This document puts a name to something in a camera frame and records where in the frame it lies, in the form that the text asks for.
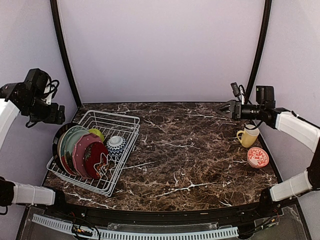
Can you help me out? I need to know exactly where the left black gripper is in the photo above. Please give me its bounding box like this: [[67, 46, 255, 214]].
[[23, 92, 65, 124]]

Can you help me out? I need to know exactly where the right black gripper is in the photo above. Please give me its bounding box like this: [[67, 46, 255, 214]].
[[214, 99, 265, 121]]

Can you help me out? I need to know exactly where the red teal floral plate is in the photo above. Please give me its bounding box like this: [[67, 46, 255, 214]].
[[57, 129, 78, 176]]

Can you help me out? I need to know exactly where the black rimmed cream plate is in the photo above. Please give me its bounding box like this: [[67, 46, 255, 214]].
[[52, 122, 78, 172]]

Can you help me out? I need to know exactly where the yellow ceramic mug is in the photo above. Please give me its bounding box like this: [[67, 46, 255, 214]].
[[236, 124, 260, 148]]

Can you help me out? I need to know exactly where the red white patterned bowl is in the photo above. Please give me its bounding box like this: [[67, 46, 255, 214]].
[[247, 147, 270, 169]]

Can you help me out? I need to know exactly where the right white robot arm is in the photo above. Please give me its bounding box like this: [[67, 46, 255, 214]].
[[214, 82, 320, 217]]

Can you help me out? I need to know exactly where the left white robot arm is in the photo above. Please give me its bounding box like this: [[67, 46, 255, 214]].
[[0, 68, 71, 218]]

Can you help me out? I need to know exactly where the green teal plate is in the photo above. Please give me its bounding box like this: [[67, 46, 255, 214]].
[[65, 125, 89, 176]]

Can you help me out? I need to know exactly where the pink dotted plate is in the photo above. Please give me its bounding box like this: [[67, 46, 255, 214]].
[[72, 133, 102, 179]]

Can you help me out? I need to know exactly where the green small bowl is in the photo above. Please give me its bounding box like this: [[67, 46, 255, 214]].
[[88, 128, 105, 142]]

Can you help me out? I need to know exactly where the dark red floral plate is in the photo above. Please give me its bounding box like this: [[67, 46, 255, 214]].
[[84, 141, 109, 180]]

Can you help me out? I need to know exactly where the blue white patterned bowl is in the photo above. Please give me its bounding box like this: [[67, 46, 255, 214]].
[[106, 135, 127, 160]]

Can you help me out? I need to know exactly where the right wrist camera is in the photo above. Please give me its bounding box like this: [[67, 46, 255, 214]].
[[230, 82, 246, 105]]

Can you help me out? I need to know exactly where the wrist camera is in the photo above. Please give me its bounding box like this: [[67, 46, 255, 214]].
[[230, 82, 246, 105], [40, 78, 60, 105]]

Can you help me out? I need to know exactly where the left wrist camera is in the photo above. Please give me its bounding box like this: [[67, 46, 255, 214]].
[[40, 78, 60, 105]]

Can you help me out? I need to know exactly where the white wire dish rack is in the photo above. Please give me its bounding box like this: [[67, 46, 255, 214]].
[[46, 110, 140, 197]]

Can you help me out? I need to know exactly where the black front rail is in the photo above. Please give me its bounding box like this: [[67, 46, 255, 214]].
[[44, 202, 281, 230]]

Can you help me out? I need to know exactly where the white slotted cable duct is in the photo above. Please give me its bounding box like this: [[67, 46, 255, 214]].
[[32, 214, 239, 240]]

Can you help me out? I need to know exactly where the left black frame post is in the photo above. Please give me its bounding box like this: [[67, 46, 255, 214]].
[[50, 0, 82, 109]]

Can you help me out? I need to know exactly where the black frame post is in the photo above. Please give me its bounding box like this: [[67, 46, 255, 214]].
[[50, 0, 82, 109], [246, 0, 272, 95]]

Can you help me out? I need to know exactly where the right black frame post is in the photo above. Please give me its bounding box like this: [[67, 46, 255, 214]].
[[246, 0, 272, 95]]

